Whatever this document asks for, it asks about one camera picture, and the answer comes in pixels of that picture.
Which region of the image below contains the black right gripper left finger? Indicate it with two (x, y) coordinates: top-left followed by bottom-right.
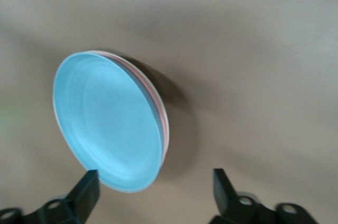
(0, 169), (101, 224)

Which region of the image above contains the blue plate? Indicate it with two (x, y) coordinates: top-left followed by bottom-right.
(52, 51), (163, 193)

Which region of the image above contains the pink plate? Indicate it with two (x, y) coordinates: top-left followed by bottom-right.
(100, 52), (170, 172)

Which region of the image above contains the brown table mat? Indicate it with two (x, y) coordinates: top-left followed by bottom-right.
(0, 0), (338, 224)

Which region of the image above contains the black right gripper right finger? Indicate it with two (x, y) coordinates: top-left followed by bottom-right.
(208, 167), (321, 224)

